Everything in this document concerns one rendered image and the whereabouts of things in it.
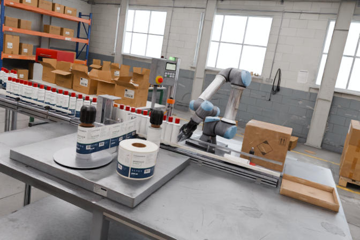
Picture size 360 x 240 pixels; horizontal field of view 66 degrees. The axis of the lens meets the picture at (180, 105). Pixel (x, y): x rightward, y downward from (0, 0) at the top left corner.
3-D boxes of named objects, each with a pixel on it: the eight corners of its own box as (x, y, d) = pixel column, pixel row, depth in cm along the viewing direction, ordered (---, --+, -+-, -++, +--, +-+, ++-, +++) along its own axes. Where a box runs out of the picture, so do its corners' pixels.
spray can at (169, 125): (162, 144, 198) (166, 116, 194) (164, 142, 202) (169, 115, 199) (168, 145, 196) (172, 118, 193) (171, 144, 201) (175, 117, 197)
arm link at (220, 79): (222, 62, 220) (186, 102, 197) (234, 64, 213) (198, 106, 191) (225, 73, 227) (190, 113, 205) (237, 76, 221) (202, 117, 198)
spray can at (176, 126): (168, 145, 196) (172, 118, 193) (172, 144, 201) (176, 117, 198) (174, 148, 194) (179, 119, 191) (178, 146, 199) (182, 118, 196)
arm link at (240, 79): (219, 134, 223) (237, 68, 218) (235, 141, 214) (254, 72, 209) (211, 134, 214) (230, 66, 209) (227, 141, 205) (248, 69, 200)
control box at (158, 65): (148, 82, 206) (151, 57, 203) (167, 84, 215) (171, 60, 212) (154, 84, 197) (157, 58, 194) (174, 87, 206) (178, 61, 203)
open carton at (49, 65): (34, 80, 456) (36, 57, 450) (58, 80, 494) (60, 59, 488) (49, 84, 437) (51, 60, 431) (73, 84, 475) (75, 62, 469)
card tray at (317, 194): (279, 193, 158) (280, 187, 158) (282, 178, 182) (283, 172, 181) (338, 212, 147) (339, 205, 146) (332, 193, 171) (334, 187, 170)
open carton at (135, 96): (107, 103, 363) (110, 74, 357) (130, 100, 408) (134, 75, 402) (130, 109, 347) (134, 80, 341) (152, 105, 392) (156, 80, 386)
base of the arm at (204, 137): (194, 142, 224) (196, 130, 222) (204, 140, 235) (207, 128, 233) (209, 149, 214) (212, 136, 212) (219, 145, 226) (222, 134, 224)
